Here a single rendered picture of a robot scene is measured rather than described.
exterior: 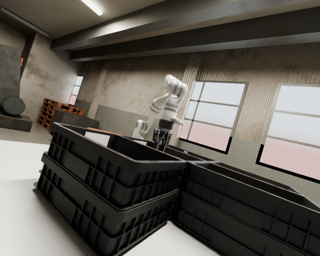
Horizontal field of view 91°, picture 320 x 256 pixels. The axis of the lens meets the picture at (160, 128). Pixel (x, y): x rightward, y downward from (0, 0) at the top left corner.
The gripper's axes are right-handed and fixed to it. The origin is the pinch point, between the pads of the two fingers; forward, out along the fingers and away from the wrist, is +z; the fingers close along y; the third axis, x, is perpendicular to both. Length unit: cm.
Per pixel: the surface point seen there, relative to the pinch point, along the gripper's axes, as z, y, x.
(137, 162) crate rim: -0.4, 39.3, 21.6
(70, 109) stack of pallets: 7, -198, -520
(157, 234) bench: 22.5, 20.1, 21.6
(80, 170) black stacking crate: 7.9, 40.6, 4.7
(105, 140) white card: 3.2, 18.5, -17.4
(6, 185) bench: 22, 48, -20
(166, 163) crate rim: -0.1, 26.5, 21.4
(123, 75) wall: -146, -257, -379
